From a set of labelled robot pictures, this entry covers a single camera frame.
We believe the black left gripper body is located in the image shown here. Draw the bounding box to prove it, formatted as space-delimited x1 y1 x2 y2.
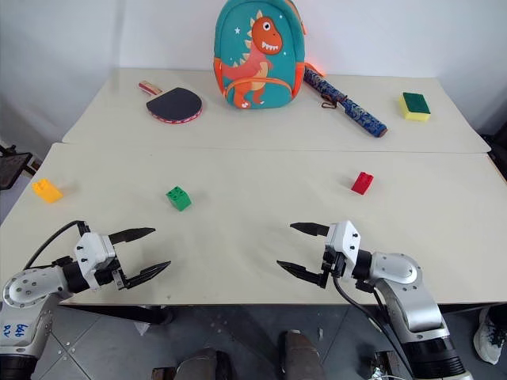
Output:
94 255 130 292

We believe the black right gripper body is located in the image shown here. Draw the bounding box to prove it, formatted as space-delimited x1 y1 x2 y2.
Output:
318 244 347 290

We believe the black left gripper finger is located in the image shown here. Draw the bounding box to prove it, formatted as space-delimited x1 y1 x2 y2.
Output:
124 260 173 291
107 226 157 245

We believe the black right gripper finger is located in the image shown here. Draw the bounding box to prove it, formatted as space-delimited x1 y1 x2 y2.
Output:
289 222 332 239
276 259 325 287

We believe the green toy brick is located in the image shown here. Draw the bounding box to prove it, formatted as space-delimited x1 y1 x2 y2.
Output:
165 185 193 213

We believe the red toy brick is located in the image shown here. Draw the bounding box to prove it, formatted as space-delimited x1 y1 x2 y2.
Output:
350 170 375 196

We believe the yellow toy brick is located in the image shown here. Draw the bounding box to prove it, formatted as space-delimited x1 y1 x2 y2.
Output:
31 177 64 205

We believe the blue patterned long pouch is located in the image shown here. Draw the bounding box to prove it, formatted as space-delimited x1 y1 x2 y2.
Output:
303 66 389 139

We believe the black red table tennis paddle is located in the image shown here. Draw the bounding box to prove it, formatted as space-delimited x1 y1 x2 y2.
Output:
137 80 204 126

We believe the black metal stand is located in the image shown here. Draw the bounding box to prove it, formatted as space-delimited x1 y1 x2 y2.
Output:
0 143 43 192

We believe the yellow green sponge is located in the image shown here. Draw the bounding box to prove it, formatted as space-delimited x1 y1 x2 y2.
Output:
398 91 432 123

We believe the white sneaker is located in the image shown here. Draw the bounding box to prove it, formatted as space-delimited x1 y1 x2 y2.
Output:
473 305 507 366

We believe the teal dinosaur backpack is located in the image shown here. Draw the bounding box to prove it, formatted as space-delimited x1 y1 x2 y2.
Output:
213 0 326 110

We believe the dark object beside table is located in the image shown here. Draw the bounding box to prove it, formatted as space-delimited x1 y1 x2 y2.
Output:
479 120 507 180

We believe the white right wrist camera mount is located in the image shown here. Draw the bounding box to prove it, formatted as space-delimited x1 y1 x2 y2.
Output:
325 220 362 280

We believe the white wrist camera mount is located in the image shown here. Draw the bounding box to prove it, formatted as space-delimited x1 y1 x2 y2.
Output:
325 220 362 280
73 232 118 292

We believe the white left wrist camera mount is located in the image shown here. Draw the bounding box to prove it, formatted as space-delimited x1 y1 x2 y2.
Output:
73 232 118 292

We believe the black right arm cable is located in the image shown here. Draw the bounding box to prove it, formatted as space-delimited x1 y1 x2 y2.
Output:
332 274 415 380

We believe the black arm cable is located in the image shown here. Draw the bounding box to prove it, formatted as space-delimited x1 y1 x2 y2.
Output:
23 219 87 271
332 274 415 380

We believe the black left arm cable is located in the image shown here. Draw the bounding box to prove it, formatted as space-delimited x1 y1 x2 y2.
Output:
23 219 87 271

